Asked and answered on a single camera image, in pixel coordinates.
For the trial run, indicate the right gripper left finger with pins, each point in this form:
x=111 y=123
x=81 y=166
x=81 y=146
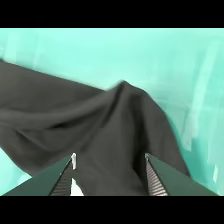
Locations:
x=50 y=181

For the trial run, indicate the dark grey garment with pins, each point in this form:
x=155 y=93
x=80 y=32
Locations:
x=110 y=133

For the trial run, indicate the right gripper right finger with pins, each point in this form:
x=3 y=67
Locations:
x=173 y=181

